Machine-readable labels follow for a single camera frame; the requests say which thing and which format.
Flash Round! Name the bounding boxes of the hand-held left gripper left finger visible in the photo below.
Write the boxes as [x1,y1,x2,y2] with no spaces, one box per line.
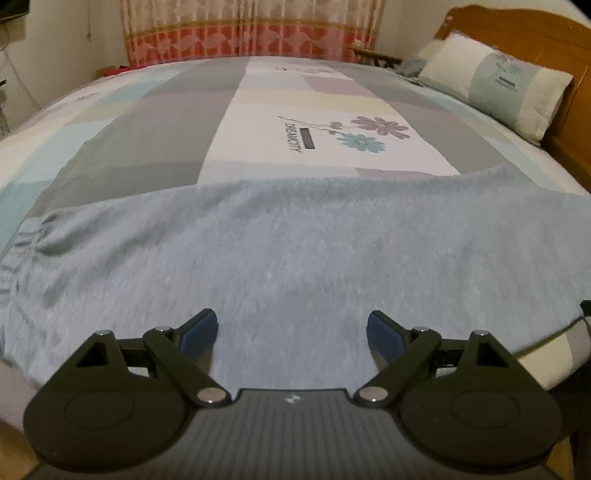
[73,307,234,408]

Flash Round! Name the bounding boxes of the grey sweatpants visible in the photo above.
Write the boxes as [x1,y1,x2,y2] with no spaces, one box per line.
[0,164,591,394]

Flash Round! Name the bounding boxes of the black wall cables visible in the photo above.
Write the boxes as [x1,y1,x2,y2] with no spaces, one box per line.
[0,23,16,136]

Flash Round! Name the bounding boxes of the patchwork floral pillow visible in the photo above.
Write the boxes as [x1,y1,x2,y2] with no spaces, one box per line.
[417,31,574,147]

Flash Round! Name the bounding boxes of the black wall television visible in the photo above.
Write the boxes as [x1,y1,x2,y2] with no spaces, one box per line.
[0,0,31,25]

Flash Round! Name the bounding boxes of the grey cloth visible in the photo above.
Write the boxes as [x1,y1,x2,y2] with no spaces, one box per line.
[398,52,431,78]

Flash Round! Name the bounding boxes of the patchwork floral bed sheet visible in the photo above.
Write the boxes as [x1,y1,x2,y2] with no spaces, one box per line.
[0,54,591,402]

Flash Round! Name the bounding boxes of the red and beige curtain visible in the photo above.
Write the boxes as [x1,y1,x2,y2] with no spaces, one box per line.
[117,0,387,68]

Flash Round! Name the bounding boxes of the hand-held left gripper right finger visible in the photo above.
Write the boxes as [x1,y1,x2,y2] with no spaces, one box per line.
[352,309,514,409]

